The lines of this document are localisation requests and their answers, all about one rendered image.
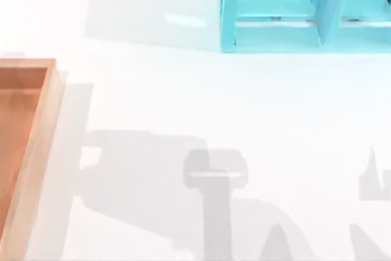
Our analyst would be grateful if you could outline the light blue rack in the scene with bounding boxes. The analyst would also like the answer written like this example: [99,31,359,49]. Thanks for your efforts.
[218,0,391,54]

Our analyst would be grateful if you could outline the shallow salmon-coloured box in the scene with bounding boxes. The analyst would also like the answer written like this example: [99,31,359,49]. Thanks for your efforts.
[0,57,65,261]

